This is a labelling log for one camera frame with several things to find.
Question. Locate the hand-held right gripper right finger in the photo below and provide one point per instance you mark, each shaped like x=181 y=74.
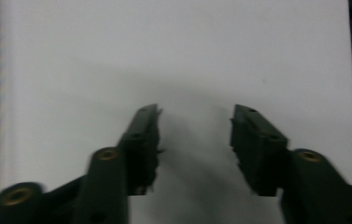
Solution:
x=257 y=155

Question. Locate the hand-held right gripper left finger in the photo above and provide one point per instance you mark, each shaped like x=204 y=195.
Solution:
x=141 y=146

